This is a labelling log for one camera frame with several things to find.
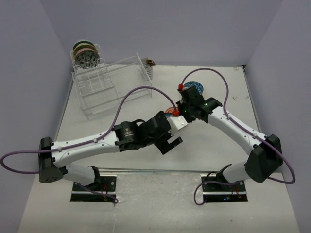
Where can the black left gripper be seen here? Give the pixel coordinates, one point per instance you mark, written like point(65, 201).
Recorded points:
point(164, 146)

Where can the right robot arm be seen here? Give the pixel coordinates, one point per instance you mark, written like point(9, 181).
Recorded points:
point(262, 150)

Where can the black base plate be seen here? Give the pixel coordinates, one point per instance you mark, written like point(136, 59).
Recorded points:
point(103, 191)
point(215, 193)

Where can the orange floral bowl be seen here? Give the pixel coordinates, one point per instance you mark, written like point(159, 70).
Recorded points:
point(169, 111)

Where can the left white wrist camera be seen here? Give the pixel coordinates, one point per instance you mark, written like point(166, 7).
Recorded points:
point(177, 123)

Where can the grey floral bowl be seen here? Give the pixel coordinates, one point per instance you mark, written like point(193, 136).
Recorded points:
point(87, 59)

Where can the white slotted cutlery holder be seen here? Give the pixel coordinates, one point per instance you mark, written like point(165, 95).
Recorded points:
point(148, 68)

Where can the olive tan bowl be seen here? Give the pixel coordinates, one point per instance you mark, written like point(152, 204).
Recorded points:
point(83, 45)

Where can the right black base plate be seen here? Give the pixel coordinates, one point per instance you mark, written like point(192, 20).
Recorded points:
point(215, 193)

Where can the dark green bowl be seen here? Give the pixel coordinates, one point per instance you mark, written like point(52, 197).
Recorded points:
point(82, 41)

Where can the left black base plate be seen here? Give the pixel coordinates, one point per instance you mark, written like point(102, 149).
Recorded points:
point(103, 191)

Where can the blue triangle pattern bowl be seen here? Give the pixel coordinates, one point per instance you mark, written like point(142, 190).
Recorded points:
point(198, 86)

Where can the pink bowl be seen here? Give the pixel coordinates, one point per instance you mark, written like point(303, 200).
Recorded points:
point(86, 49)

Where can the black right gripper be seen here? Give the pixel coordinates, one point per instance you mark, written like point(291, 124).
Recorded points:
point(181, 104)

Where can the clear acrylic dish rack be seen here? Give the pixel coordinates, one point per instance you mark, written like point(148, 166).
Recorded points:
point(102, 88)

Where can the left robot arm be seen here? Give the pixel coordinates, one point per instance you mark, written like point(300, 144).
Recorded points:
point(57, 160)

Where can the brown object in holder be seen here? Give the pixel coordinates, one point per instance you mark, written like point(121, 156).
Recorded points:
point(150, 62)

